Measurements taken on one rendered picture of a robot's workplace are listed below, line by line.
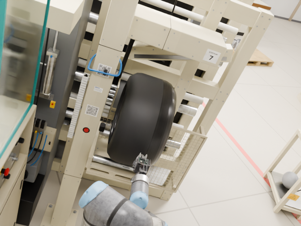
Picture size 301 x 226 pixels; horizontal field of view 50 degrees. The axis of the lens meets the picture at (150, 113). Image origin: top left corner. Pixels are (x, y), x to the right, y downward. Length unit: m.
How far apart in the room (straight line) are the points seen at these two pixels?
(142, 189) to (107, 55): 0.74
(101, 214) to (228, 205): 2.71
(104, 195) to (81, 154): 1.13
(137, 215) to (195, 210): 2.34
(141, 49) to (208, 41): 0.46
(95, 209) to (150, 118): 0.82
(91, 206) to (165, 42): 1.21
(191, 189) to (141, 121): 1.93
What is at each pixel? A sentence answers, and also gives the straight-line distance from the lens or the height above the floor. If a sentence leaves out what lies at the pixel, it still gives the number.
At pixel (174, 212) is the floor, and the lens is 3.35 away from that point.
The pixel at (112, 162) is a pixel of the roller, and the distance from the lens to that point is 2.18.
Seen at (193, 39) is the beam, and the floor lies 1.76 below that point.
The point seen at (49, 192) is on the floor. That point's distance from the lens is 3.12.
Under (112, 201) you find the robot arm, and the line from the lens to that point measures 1.15.
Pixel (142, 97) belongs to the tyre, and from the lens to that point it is 1.87.
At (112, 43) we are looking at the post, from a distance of 1.80.
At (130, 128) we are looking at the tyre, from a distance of 1.84.
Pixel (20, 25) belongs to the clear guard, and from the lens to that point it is 1.28.
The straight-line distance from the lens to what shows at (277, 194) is 4.16.
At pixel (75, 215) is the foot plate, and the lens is 2.99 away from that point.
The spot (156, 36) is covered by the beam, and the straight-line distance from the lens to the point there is 2.04.
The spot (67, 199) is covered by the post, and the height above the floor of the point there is 0.36.
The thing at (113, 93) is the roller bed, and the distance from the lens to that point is 2.43.
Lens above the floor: 2.41
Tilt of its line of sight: 33 degrees down
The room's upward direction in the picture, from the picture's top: 23 degrees clockwise
